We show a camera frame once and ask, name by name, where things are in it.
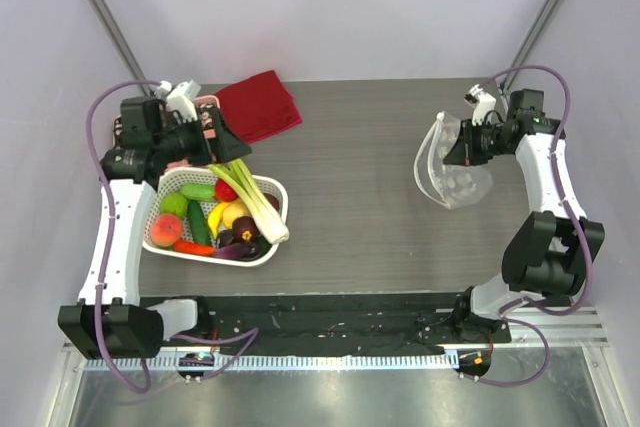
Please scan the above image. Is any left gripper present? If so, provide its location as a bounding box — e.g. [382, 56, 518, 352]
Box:
[155, 109, 252, 167]

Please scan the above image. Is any clear zip top bag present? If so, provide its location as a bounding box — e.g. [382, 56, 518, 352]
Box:
[413, 111, 493, 210]

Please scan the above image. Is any red strawberry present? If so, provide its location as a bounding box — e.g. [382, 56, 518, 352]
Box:
[214, 179, 238, 202]

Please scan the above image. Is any green round fruit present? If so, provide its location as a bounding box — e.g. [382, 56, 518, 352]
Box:
[160, 192, 189, 219]

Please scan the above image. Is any dark green cucumber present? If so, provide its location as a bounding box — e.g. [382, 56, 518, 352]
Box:
[187, 200, 212, 247]

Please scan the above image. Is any peach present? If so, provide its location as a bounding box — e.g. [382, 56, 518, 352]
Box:
[150, 213, 183, 248]

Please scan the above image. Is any purple eggplant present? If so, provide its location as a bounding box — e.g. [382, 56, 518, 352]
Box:
[212, 241, 262, 261]

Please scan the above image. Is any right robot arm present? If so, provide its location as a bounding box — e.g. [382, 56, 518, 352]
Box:
[438, 86, 605, 342]

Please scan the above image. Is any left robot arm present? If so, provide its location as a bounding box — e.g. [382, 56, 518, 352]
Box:
[58, 97, 251, 360]

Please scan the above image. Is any green leek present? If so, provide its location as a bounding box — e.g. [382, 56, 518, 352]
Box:
[207, 158, 290, 245]

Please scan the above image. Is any red folded cloth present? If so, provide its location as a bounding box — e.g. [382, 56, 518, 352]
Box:
[216, 70, 302, 144]

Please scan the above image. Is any pink divided tray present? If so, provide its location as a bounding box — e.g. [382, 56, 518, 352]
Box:
[113, 96, 202, 166]

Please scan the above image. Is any light green cucumber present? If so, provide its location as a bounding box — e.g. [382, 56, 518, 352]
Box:
[179, 183, 215, 202]

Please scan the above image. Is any white plastic basket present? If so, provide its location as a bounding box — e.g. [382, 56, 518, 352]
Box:
[142, 167, 290, 267]

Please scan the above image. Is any dark red plum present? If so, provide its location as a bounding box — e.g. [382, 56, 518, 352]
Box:
[264, 193, 280, 212]

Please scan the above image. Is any yellow banana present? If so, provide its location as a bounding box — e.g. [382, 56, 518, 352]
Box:
[207, 202, 230, 240]

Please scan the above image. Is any dark purple mangosteen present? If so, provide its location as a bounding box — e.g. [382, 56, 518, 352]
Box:
[232, 216, 260, 242]

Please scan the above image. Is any dark purple fig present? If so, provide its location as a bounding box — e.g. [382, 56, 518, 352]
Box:
[216, 229, 235, 249]

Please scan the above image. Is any orange carrot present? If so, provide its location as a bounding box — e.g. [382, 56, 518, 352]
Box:
[172, 239, 215, 257]

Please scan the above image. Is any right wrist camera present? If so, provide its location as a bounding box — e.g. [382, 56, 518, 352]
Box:
[464, 84, 496, 126]

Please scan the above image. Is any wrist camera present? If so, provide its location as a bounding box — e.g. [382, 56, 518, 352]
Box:
[464, 84, 496, 126]
[154, 80, 201, 121]

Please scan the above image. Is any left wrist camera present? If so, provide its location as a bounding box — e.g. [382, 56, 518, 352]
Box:
[154, 80, 201, 121]

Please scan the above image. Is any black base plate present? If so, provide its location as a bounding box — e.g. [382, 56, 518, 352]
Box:
[139, 289, 512, 359]

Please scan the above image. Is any white slotted cable duct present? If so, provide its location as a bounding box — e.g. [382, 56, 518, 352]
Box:
[82, 352, 460, 373]

